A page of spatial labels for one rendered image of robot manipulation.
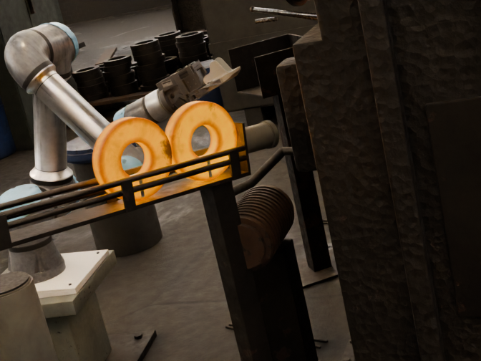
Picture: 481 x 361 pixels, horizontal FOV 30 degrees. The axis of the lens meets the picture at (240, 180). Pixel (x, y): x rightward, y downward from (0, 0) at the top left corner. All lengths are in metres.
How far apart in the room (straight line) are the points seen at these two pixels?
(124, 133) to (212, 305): 1.19
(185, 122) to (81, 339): 0.89
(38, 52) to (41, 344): 0.75
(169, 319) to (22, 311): 0.98
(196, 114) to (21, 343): 0.57
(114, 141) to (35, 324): 0.43
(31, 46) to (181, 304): 1.00
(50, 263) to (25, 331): 0.58
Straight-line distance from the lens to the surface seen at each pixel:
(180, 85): 2.20
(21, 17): 5.73
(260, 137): 1.84
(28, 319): 1.85
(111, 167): 1.66
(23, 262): 2.40
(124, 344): 2.63
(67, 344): 2.42
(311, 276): 2.80
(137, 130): 1.69
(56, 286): 2.35
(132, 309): 2.90
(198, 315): 2.73
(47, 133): 2.42
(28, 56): 2.24
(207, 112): 1.77
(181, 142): 1.74
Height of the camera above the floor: 1.13
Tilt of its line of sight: 17 degrees down
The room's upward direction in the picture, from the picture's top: 13 degrees counter-clockwise
